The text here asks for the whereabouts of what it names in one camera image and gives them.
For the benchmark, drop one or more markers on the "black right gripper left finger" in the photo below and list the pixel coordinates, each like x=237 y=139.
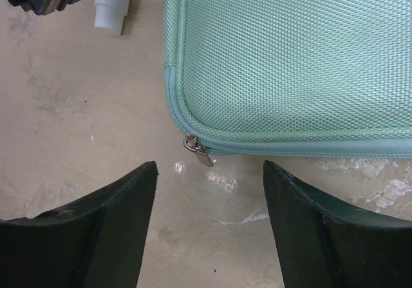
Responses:
x=94 y=241

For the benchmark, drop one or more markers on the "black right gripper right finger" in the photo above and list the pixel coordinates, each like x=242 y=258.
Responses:
x=323 y=241

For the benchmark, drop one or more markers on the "mint green medicine case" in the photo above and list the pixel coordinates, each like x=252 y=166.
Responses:
x=306 y=78

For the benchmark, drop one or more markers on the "white plastic tube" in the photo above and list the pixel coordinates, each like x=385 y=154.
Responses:
x=110 y=15

